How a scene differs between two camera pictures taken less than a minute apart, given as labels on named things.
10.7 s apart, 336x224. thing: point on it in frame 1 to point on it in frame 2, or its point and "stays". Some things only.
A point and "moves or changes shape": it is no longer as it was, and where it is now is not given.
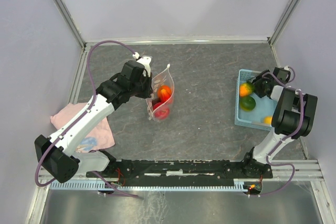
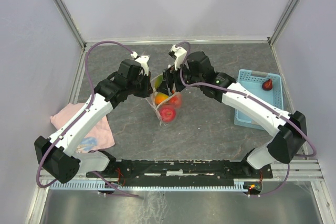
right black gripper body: [259, 85] to [171, 74]
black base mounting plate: [185, 170] stays
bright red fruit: [164, 93] to [176, 100]
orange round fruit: [164, 92] moves or changes shape
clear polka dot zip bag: [159, 105] moves or changes shape
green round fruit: [247, 103] moves or changes shape
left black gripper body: [142, 89] stays
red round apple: [161, 113] moves or changes shape
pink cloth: [100, 137] stays
